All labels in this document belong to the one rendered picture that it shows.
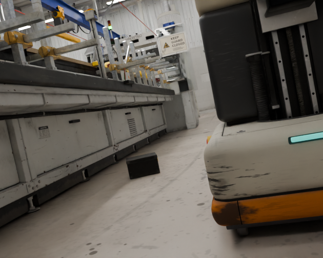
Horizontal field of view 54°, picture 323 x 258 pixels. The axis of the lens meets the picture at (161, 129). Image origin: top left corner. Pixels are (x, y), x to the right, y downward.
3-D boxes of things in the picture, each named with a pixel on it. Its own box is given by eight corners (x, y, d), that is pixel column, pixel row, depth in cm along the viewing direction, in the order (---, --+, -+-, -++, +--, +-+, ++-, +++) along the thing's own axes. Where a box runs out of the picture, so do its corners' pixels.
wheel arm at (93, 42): (99, 46, 166) (97, 38, 166) (96, 45, 162) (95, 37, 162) (27, 65, 175) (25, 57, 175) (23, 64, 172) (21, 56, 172)
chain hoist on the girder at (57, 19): (70, 33, 771) (66, 13, 768) (63, 29, 738) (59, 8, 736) (61, 35, 776) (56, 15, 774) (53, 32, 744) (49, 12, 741)
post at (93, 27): (108, 79, 240) (96, 20, 238) (105, 79, 236) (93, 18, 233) (102, 80, 241) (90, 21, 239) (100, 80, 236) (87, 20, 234)
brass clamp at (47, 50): (62, 58, 174) (60, 48, 174) (48, 54, 161) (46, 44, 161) (52, 60, 175) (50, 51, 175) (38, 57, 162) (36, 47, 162)
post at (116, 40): (129, 90, 290) (118, 38, 287) (128, 89, 287) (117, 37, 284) (125, 90, 291) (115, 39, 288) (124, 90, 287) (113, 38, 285)
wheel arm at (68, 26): (76, 31, 141) (74, 22, 141) (72, 29, 138) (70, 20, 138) (-7, 54, 151) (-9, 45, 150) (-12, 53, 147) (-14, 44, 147)
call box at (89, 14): (98, 21, 239) (96, 11, 239) (94, 19, 232) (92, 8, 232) (89, 23, 240) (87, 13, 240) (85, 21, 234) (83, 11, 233)
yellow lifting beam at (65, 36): (81, 46, 841) (79, 35, 839) (45, 34, 674) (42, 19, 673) (78, 47, 843) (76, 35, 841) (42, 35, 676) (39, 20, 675)
